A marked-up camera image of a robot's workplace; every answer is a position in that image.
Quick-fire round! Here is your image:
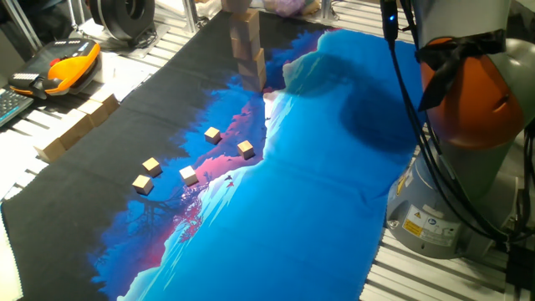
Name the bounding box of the large wooden cube block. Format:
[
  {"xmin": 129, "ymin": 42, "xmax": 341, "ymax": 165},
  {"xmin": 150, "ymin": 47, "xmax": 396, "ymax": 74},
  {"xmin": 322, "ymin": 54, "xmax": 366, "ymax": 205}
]
[
  {"xmin": 237, "ymin": 48, "xmax": 267, "ymax": 78},
  {"xmin": 220, "ymin": 0, "xmax": 253, "ymax": 14},
  {"xmin": 241, "ymin": 69, "xmax": 268, "ymax": 94},
  {"xmin": 232, "ymin": 33, "xmax": 262, "ymax": 60},
  {"xmin": 228, "ymin": 8, "xmax": 262, "ymax": 41}
]

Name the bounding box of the small wooden cube block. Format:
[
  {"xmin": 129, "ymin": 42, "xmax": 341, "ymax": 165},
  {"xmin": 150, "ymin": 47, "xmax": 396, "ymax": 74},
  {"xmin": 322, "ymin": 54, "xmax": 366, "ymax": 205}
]
[
  {"xmin": 236, "ymin": 140, "xmax": 256, "ymax": 161},
  {"xmin": 203, "ymin": 126, "xmax": 222, "ymax": 145},
  {"xmin": 178, "ymin": 165, "xmax": 200, "ymax": 187},
  {"xmin": 131, "ymin": 174, "xmax": 155, "ymax": 196},
  {"xmin": 141, "ymin": 156, "xmax": 164, "ymax": 179}
]

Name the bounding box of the printed landscape cloth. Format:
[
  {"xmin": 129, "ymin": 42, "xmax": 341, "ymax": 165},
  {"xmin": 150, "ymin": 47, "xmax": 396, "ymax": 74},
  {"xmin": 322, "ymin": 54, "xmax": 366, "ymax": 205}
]
[{"xmin": 0, "ymin": 3, "xmax": 421, "ymax": 301}]

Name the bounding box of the purple plastic bag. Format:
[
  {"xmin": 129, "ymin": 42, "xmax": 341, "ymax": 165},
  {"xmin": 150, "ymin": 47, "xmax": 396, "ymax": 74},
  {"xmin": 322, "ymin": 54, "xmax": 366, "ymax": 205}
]
[{"xmin": 261, "ymin": 0, "xmax": 308, "ymax": 18}]

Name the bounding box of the white crumpled cloth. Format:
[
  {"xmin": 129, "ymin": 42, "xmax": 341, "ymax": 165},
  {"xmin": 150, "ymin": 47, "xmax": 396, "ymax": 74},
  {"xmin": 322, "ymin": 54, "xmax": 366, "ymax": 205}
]
[{"xmin": 198, "ymin": 0, "xmax": 222, "ymax": 18}]

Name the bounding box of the white paper sheet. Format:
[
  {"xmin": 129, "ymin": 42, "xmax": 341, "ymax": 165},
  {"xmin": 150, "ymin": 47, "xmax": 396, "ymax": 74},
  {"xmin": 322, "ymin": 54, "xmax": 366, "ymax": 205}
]
[{"xmin": 92, "ymin": 52, "xmax": 155, "ymax": 103}]

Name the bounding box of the medium wooden cube block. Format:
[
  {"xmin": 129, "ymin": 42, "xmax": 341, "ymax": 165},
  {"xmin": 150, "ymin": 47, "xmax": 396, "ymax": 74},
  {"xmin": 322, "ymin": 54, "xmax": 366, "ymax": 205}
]
[
  {"xmin": 33, "ymin": 135, "xmax": 67, "ymax": 164},
  {"xmin": 52, "ymin": 120, "xmax": 83, "ymax": 151},
  {"xmin": 77, "ymin": 99, "xmax": 110, "ymax": 129},
  {"xmin": 89, "ymin": 88, "xmax": 121, "ymax": 115},
  {"xmin": 65, "ymin": 108, "xmax": 96, "ymax": 138}
]

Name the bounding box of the orange and black teach pendant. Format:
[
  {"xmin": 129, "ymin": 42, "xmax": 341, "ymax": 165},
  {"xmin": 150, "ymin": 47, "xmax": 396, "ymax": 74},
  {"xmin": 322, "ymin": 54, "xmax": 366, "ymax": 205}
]
[{"xmin": 7, "ymin": 37, "xmax": 103, "ymax": 100}]

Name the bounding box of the black computer keyboard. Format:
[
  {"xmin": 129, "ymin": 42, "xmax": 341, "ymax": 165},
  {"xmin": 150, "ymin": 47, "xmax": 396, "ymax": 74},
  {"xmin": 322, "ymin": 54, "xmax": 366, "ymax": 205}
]
[{"xmin": 0, "ymin": 86, "xmax": 35, "ymax": 129}]

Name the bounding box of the white foam sheet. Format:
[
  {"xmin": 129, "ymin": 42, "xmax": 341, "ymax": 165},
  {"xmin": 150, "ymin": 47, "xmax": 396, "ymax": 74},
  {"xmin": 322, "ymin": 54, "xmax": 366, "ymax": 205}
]
[{"xmin": 0, "ymin": 204, "xmax": 25, "ymax": 301}]

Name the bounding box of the black jacket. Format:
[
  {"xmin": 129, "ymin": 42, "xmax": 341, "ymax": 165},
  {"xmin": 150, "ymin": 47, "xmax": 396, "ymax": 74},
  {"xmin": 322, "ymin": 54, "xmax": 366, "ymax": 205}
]
[{"xmin": 507, "ymin": 0, "xmax": 535, "ymax": 43}]

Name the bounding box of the aluminium frame post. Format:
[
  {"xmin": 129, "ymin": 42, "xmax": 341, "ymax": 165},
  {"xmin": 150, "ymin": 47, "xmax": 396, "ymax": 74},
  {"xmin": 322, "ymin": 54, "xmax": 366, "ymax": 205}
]
[
  {"xmin": 319, "ymin": 0, "xmax": 335, "ymax": 22},
  {"xmin": 2, "ymin": 0, "xmax": 43, "ymax": 54},
  {"xmin": 183, "ymin": 0, "xmax": 201, "ymax": 34}
]

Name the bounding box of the black arm cable with connector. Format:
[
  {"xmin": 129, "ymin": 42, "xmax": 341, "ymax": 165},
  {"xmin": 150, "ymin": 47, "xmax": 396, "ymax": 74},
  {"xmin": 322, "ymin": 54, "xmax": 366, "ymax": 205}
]
[{"xmin": 379, "ymin": 0, "xmax": 509, "ymax": 243}]

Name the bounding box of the black arm strap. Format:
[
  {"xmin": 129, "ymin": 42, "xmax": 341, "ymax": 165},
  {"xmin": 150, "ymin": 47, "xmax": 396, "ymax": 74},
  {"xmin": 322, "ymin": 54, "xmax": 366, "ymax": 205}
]
[{"xmin": 415, "ymin": 28, "xmax": 507, "ymax": 112}]

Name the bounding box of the black cable bundle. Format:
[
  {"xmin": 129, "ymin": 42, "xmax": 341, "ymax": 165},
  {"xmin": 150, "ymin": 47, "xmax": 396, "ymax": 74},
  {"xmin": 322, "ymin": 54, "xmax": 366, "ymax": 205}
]
[{"xmin": 513, "ymin": 127, "xmax": 535, "ymax": 252}]

